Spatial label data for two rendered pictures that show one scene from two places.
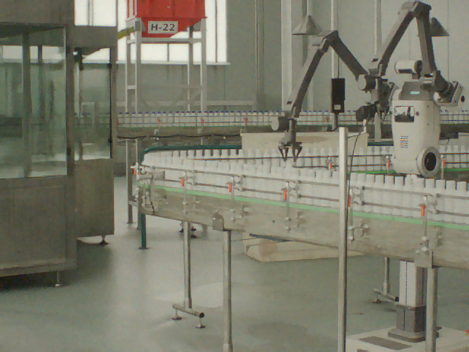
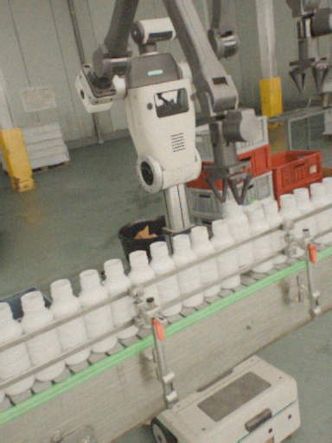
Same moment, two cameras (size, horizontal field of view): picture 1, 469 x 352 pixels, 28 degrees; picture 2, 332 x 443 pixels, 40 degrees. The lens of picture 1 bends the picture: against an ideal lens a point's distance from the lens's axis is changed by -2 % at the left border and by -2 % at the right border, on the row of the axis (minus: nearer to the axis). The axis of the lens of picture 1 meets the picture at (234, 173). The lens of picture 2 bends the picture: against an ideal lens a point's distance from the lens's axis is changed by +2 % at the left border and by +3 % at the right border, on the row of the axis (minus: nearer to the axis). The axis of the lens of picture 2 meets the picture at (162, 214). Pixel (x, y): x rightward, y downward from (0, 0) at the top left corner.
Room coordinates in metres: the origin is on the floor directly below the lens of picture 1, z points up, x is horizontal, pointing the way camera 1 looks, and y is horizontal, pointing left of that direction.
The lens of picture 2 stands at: (4.86, 0.80, 1.51)
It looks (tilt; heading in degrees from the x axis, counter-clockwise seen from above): 16 degrees down; 275
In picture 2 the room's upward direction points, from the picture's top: 10 degrees counter-clockwise
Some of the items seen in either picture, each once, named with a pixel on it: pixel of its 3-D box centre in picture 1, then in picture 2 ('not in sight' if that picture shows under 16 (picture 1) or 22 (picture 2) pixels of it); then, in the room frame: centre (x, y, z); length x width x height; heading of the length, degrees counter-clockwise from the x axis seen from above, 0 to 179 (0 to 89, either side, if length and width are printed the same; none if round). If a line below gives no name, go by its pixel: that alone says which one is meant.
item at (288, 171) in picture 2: not in sight; (281, 170); (4.07, -3.28, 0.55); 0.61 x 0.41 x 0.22; 38
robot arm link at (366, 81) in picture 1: (371, 76); (318, 13); (4.45, -0.63, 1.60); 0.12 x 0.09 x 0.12; 126
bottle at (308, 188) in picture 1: (311, 187); (290, 226); (4.63, -0.37, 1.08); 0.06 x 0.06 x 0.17
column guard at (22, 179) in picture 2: not in sight; (16, 159); (7.99, -7.31, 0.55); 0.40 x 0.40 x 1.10; 36
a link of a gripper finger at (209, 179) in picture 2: (292, 152); (224, 184); (4.79, -0.29, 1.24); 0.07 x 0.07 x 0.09; 35
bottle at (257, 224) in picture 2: (295, 185); (258, 239); (4.72, -0.30, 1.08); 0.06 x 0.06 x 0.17
